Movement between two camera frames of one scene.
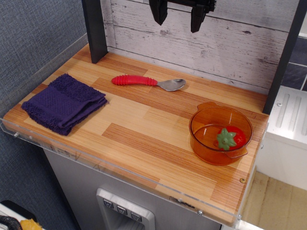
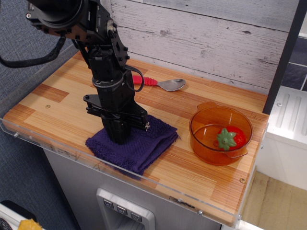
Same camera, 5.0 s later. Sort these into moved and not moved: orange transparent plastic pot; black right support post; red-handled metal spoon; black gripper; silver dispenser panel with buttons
Moved: black gripper
Not moved: silver dispenser panel with buttons; red-handled metal spoon; orange transparent plastic pot; black right support post
